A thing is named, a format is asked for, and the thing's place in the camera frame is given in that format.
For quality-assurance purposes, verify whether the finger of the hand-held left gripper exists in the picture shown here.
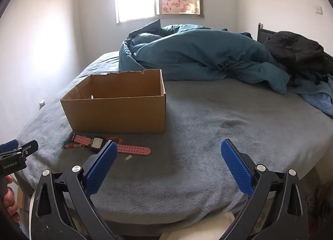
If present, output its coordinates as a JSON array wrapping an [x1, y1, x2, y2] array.
[[0, 139, 19, 152], [0, 140, 39, 163]]

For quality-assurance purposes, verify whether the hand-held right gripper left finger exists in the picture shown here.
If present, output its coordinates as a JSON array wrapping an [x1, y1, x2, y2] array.
[[31, 140, 125, 240]]

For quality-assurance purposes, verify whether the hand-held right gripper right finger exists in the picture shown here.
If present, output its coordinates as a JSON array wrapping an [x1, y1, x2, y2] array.
[[219, 139, 310, 240]]

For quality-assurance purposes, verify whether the pink strap watch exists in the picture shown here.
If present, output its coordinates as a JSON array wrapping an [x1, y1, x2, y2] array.
[[71, 134, 151, 156]]

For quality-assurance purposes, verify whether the multicolour bead bracelet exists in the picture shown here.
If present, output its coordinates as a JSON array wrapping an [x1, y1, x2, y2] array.
[[61, 139, 78, 150]]

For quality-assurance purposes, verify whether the brown cardboard box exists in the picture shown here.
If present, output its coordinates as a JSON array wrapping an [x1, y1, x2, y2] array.
[[60, 69, 166, 133]]

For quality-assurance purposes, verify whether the person's left hand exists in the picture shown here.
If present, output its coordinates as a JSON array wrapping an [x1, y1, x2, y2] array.
[[2, 176, 20, 224]]

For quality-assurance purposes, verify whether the bed with grey blanket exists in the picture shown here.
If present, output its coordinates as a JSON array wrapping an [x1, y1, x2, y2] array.
[[14, 51, 333, 230]]

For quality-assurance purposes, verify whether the white mattress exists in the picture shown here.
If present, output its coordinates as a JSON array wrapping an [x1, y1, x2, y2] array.
[[161, 211, 235, 240]]

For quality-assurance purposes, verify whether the dark patterned cloth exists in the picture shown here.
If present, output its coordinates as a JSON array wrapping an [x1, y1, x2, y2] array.
[[299, 167, 333, 230]]

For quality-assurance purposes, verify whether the blue towel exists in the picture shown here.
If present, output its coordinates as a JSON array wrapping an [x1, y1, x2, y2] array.
[[286, 75, 333, 119]]

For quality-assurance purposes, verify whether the teal duvet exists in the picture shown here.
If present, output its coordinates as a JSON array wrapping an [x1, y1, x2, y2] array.
[[118, 19, 290, 96]]

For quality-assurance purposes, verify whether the black clothing pile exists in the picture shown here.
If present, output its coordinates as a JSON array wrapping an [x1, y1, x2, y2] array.
[[263, 31, 333, 86]]

